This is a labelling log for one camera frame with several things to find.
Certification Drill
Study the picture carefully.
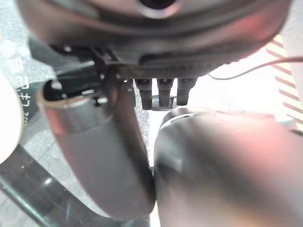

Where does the silver robot leg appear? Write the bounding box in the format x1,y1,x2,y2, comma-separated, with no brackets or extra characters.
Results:
153,107,303,227

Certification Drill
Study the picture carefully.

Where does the dark robot foot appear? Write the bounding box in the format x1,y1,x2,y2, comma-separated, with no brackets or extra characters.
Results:
151,95,178,111

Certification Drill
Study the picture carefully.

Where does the thin grey cable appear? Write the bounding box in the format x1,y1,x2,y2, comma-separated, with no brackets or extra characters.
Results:
207,55,303,80

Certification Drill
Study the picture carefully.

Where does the striped floor marking tape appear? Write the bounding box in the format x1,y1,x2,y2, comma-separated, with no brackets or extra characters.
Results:
265,35,303,125

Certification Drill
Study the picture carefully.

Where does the white rounded object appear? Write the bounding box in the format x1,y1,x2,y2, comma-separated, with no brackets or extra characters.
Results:
0,70,25,165

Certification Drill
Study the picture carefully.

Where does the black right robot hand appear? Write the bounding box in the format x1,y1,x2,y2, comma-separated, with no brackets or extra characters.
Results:
16,0,287,221

